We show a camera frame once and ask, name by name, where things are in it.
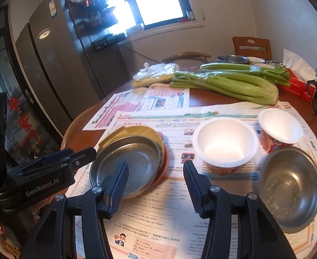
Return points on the red tissue box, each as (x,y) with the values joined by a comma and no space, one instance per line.
(296,86)

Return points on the large white printed newspaper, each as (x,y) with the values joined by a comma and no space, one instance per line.
(161,215)

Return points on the stainless steel bowl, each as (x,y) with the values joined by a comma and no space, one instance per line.
(290,188)

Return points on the white ceramic bowl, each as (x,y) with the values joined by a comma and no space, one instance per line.
(255,60)

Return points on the window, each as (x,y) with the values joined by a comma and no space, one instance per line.
(153,0)

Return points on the round metal pan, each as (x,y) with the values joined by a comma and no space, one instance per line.
(139,162)

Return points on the grey refrigerator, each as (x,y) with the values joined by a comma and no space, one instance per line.
(61,59)

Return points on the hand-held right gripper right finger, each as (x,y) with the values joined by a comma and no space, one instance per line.
(194,188)

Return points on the wooden chair with curved back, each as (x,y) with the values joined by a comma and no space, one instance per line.
(185,56)

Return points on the green celery bunch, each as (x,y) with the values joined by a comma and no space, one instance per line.
(228,86)

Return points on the steel basin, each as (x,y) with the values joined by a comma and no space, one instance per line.
(232,58)

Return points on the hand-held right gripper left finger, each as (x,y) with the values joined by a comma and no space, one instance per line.
(119,186)

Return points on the dark glass door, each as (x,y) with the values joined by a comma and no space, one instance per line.
(18,99)

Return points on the plastic bag with yellow food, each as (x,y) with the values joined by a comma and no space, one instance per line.
(153,74)

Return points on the yellow scalloped plate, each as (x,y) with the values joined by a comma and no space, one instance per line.
(131,132)

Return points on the wooden chair with cutout back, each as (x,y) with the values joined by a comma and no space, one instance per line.
(251,47)

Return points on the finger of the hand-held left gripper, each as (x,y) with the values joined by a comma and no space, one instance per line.
(77,162)
(47,159)

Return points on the pink printed newspaper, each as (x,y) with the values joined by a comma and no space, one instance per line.
(136,99)

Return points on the small printed paper bowl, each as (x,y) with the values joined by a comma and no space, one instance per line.
(280,126)

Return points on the large printed paper bowl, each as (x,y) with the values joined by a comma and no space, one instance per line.
(223,137)

